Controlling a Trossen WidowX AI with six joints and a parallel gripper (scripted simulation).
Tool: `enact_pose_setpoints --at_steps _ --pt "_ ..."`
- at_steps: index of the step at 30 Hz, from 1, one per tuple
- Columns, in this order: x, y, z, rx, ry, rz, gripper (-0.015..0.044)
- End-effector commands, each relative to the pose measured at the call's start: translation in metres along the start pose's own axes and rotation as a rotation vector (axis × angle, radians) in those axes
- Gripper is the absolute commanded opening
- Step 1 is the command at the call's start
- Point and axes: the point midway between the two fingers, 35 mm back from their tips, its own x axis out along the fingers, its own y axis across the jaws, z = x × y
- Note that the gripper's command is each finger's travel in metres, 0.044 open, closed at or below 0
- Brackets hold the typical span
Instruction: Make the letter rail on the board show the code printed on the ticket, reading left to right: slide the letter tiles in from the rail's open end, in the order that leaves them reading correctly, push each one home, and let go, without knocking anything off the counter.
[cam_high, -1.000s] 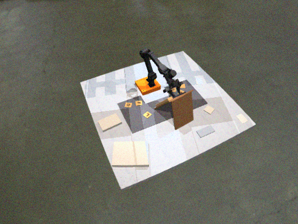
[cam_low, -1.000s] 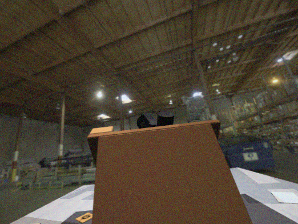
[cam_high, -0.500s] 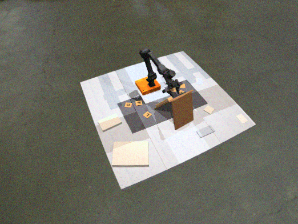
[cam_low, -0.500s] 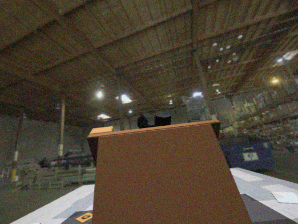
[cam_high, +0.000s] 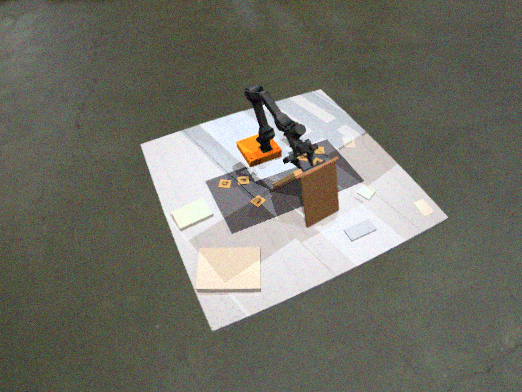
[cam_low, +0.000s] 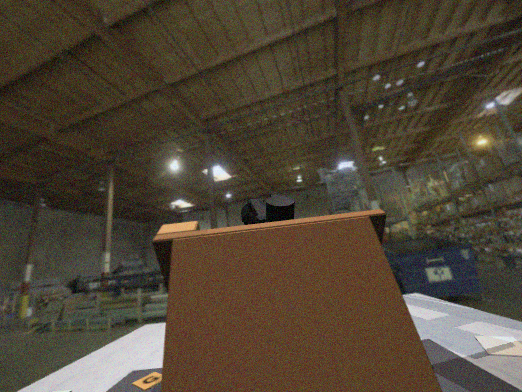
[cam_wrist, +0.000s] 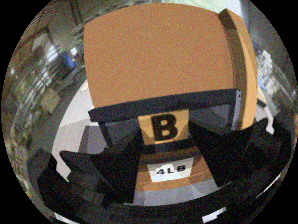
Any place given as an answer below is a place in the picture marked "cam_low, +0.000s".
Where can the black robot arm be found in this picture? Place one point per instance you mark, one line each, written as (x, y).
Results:
(277, 208)

